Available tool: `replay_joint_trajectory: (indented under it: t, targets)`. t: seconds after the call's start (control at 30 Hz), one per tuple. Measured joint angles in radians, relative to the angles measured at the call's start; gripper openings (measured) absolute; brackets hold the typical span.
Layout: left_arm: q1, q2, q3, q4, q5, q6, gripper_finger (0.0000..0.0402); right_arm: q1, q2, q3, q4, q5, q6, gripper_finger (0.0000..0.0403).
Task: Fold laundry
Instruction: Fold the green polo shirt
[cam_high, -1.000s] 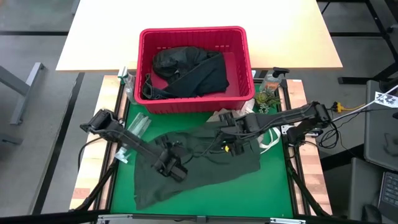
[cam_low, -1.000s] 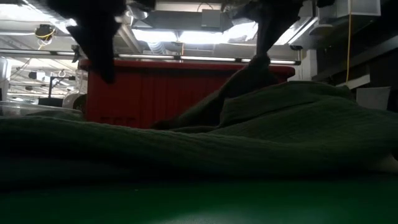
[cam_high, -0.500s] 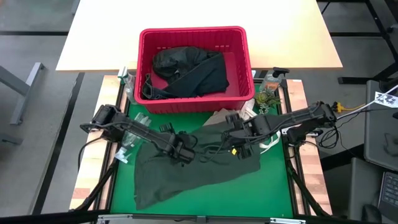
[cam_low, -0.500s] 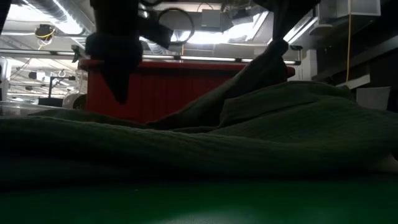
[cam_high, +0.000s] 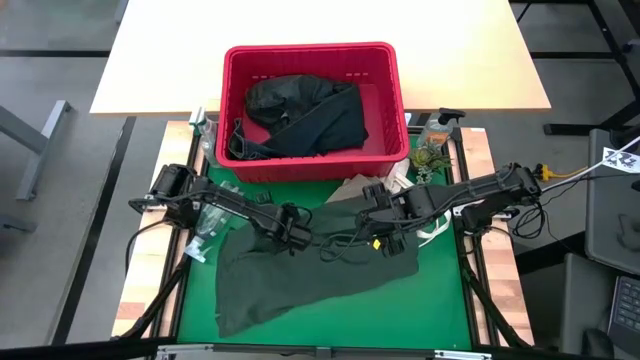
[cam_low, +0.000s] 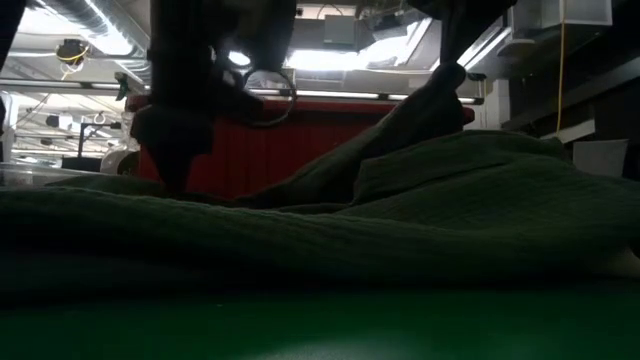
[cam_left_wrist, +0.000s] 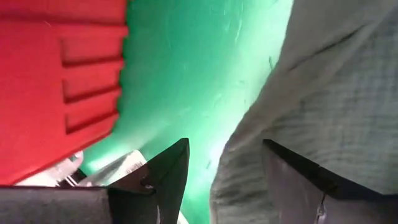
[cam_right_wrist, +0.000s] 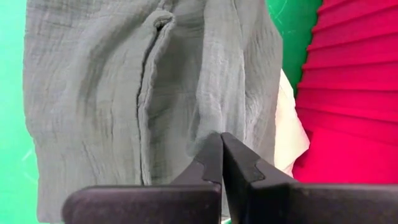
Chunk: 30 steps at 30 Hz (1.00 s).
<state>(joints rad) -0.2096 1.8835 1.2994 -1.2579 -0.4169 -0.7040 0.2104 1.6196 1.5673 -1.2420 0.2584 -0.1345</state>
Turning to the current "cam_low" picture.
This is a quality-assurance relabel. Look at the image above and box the grey flat panel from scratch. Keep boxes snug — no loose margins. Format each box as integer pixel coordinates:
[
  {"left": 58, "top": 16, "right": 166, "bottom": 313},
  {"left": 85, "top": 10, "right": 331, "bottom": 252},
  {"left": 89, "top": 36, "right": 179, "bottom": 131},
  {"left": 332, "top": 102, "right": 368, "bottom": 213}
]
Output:
[{"left": 572, "top": 138, "right": 630, "bottom": 179}]

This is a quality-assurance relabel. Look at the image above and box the clear spray bottle pale-green trigger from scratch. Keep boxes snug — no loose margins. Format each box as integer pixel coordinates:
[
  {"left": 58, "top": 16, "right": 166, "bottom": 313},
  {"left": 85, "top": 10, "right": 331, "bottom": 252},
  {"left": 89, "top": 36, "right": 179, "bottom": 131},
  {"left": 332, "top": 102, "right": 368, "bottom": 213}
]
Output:
[{"left": 99, "top": 72, "right": 147, "bottom": 177}]

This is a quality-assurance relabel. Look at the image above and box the bright ceiling light panel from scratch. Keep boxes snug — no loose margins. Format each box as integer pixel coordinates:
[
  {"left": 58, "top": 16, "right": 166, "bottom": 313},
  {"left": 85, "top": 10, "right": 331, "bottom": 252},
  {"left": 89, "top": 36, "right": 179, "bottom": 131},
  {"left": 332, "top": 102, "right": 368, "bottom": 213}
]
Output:
[{"left": 227, "top": 47, "right": 382, "bottom": 71}]

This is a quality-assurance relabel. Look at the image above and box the yellow black cable reel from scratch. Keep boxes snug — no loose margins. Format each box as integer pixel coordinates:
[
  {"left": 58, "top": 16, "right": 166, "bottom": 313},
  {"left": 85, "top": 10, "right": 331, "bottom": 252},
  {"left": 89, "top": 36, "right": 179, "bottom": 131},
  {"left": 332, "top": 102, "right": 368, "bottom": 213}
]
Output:
[{"left": 54, "top": 38, "right": 91, "bottom": 66}]

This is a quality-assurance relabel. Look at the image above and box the dark green garment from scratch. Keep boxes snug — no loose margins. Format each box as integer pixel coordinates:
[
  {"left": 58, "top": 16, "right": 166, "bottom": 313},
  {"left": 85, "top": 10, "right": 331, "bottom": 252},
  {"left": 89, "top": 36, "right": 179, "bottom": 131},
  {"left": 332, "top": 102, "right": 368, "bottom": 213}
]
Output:
[{"left": 0, "top": 62, "right": 640, "bottom": 307}]

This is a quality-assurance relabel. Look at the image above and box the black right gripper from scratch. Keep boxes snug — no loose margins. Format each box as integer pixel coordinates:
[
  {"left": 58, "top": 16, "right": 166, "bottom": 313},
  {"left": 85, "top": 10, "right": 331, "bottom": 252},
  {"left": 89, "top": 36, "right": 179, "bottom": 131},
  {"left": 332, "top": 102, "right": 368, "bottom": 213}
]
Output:
[{"left": 407, "top": 0, "right": 519, "bottom": 70}]

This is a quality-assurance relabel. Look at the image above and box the green table mat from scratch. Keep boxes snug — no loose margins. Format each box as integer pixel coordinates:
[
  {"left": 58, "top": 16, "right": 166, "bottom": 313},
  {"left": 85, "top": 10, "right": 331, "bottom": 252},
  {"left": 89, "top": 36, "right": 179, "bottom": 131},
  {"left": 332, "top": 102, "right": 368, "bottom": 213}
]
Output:
[{"left": 0, "top": 287, "right": 640, "bottom": 360}]

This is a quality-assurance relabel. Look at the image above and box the silver overhead bar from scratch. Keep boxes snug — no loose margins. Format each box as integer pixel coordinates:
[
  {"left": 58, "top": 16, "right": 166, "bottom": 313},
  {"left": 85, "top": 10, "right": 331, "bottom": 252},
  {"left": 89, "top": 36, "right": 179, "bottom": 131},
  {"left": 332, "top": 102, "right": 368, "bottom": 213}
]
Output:
[{"left": 0, "top": 77, "right": 485, "bottom": 105}]

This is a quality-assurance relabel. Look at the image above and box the red plastic laundry basket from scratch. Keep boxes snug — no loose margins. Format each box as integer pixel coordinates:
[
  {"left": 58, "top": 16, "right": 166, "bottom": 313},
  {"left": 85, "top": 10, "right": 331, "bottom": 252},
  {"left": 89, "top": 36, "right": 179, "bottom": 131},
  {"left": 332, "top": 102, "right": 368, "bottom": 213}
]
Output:
[{"left": 124, "top": 94, "right": 476, "bottom": 201}]

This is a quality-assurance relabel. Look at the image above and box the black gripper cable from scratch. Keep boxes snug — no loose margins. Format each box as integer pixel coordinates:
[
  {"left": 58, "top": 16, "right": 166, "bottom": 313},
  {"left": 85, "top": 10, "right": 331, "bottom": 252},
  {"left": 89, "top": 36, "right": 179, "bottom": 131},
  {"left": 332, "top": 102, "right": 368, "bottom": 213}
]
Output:
[{"left": 243, "top": 68, "right": 299, "bottom": 129}]

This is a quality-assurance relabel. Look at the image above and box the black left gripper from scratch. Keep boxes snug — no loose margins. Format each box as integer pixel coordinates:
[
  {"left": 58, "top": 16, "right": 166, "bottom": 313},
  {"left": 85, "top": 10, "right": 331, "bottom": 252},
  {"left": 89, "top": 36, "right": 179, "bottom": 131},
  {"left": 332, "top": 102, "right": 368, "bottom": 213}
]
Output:
[{"left": 130, "top": 64, "right": 265, "bottom": 194}]

